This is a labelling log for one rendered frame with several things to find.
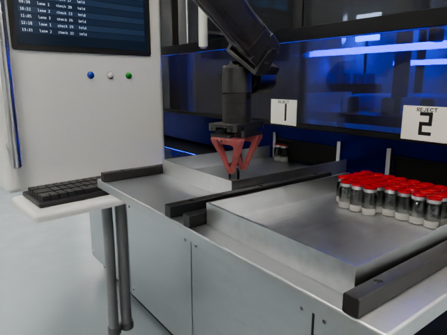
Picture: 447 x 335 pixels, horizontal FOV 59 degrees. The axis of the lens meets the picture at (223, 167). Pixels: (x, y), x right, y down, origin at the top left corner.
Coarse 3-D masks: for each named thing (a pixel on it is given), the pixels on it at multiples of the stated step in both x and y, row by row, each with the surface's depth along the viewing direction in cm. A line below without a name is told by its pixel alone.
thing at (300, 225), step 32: (256, 192) 64; (288, 192) 68; (320, 192) 74; (224, 224) 56; (256, 224) 50; (288, 224) 59; (320, 224) 59; (352, 224) 59; (384, 224) 59; (288, 256) 46; (320, 256) 42; (352, 256) 48; (384, 256) 41
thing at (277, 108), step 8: (272, 104) 97; (280, 104) 95; (288, 104) 93; (296, 104) 91; (272, 112) 97; (280, 112) 95; (288, 112) 93; (296, 112) 91; (272, 120) 98; (280, 120) 96; (288, 120) 93; (296, 120) 92
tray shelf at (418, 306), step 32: (128, 192) 77; (160, 192) 77; (192, 192) 77; (224, 256) 51; (256, 256) 49; (288, 288) 42; (320, 288) 41; (416, 288) 41; (352, 320) 36; (384, 320) 36; (416, 320) 36
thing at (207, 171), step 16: (176, 160) 93; (192, 160) 96; (208, 160) 99; (256, 160) 107; (272, 160) 107; (176, 176) 87; (192, 176) 82; (208, 176) 77; (224, 176) 89; (240, 176) 89; (256, 176) 75; (272, 176) 77; (288, 176) 80
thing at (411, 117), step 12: (408, 108) 70; (420, 108) 68; (432, 108) 67; (444, 108) 65; (408, 120) 70; (420, 120) 68; (432, 120) 67; (444, 120) 65; (408, 132) 70; (432, 132) 67; (444, 132) 66
